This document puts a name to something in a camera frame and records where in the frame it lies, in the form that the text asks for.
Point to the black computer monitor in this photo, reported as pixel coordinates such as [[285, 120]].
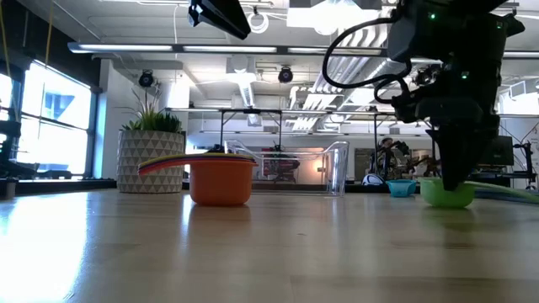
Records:
[[505, 151]]

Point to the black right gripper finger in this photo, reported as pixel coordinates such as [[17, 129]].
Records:
[[459, 160]]

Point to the long ceiling light strip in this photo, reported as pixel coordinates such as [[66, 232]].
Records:
[[126, 47]]

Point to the white triangle-patterned planter pot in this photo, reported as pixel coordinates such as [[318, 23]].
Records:
[[151, 168]]

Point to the person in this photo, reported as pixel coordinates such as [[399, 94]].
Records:
[[385, 143]]

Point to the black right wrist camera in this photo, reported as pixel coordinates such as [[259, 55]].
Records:
[[400, 40]]

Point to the clear plastic basket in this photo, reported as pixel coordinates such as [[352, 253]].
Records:
[[337, 168]]

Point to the white ceiling light panel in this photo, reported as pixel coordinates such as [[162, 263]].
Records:
[[332, 19]]

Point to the green measuring cup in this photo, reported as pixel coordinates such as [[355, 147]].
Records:
[[438, 198]]

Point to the black background robot arm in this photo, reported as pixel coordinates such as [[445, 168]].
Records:
[[217, 148]]

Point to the white ceiling pipe bundle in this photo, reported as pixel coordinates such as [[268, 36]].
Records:
[[349, 63]]

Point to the black background rig frame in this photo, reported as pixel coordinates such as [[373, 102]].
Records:
[[252, 111]]

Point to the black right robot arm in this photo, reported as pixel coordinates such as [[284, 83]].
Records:
[[463, 33]]

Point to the black round ceiling spotlight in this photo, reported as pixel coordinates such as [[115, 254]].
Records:
[[146, 79], [285, 75]]

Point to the green potted plant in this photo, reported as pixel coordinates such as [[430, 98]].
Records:
[[153, 122]]

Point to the orange measuring cup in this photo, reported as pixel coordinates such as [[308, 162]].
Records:
[[219, 185]]

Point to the white and black round object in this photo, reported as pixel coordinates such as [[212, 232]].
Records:
[[372, 180]]

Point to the black equipment stand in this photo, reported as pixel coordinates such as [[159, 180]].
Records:
[[528, 164]]

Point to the small light blue measuring cup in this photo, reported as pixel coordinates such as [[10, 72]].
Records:
[[401, 188]]

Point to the black table frame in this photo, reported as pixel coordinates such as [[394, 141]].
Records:
[[505, 197]]

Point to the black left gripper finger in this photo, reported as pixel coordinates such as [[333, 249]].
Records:
[[219, 17]]

